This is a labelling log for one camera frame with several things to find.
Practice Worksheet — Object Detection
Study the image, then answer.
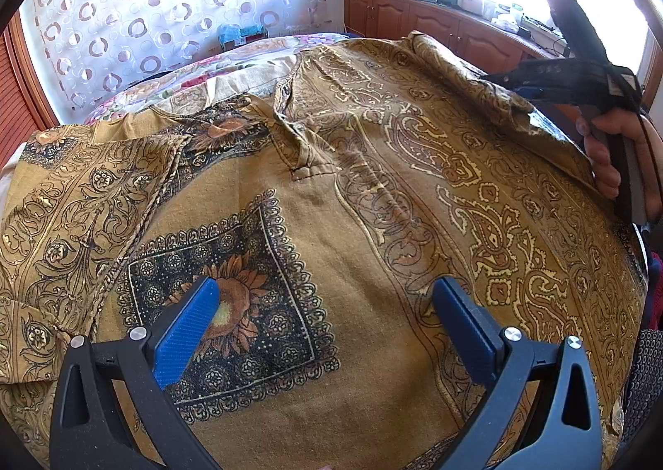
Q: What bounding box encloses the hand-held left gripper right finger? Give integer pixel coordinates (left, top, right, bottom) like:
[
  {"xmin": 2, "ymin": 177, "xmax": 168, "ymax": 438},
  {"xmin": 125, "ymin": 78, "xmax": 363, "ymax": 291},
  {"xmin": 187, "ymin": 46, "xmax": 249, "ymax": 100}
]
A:
[{"xmin": 432, "ymin": 276, "xmax": 604, "ymax": 470}]

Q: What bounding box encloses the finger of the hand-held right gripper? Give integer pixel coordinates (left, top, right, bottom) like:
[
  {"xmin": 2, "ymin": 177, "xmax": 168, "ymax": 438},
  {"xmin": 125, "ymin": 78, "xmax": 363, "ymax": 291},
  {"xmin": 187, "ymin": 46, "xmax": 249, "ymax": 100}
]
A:
[
  {"xmin": 484, "ymin": 60, "xmax": 622, "ymax": 101},
  {"xmin": 540, "ymin": 0, "xmax": 612, "ymax": 65}
]

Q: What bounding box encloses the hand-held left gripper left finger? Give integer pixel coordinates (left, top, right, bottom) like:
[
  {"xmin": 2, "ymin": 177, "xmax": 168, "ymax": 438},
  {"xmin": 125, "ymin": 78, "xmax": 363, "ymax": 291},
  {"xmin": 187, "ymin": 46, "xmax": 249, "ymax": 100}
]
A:
[{"xmin": 49, "ymin": 276, "xmax": 223, "ymax": 470}]

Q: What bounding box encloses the brown paisley print shirt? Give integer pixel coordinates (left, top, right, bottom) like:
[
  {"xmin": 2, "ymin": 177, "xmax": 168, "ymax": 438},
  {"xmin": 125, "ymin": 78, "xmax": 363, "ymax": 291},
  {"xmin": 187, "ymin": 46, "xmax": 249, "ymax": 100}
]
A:
[{"xmin": 0, "ymin": 29, "xmax": 648, "ymax": 470}]

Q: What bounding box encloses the person's right hand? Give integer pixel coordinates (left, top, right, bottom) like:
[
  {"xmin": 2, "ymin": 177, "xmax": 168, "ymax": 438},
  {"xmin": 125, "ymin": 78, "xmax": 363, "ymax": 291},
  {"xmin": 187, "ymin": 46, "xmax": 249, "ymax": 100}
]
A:
[{"xmin": 575, "ymin": 110, "xmax": 622, "ymax": 200}]

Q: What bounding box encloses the red cloth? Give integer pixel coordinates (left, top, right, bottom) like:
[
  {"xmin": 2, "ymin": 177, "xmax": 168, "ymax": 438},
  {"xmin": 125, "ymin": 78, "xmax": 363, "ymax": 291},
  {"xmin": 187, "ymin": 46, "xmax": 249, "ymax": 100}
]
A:
[{"xmin": 645, "ymin": 251, "xmax": 663, "ymax": 328}]

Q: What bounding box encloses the wooden cabinet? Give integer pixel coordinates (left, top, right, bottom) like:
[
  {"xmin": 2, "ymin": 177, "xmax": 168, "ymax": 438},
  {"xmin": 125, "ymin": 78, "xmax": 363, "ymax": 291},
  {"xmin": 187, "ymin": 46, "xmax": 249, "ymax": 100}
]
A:
[{"xmin": 343, "ymin": 0, "xmax": 571, "ymax": 74}]

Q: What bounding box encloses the dark dotted cloth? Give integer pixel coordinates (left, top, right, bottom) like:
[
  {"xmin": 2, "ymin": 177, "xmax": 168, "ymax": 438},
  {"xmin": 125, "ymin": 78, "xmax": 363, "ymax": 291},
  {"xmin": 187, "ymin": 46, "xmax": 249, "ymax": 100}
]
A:
[{"xmin": 624, "ymin": 329, "xmax": 663, "ymax": 450}]

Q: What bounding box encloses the floral bedsheet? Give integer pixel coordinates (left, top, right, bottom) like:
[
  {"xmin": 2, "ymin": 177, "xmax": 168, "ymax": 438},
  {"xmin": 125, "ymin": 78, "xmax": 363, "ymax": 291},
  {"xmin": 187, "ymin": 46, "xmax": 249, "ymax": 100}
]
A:
[{"xmin": 0, "ymin": 32, "xmax": 358, "ymax": 191}]

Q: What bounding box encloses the wooden headboard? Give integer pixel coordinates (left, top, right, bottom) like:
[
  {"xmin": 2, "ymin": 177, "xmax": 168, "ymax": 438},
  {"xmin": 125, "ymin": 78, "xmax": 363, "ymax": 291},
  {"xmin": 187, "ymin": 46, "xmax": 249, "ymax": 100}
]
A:
[{"xmin": 0, "ymin": 9, "xmax": 58, "ymax": 170}]

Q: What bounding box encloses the sheer curtain with circles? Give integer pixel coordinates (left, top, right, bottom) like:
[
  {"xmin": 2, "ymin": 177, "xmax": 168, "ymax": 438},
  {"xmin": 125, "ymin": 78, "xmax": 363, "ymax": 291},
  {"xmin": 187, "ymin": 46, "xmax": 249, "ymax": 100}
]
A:
[{"xmin": 21, "ymin": 0, "xmax": 337, "ymax": 111}]

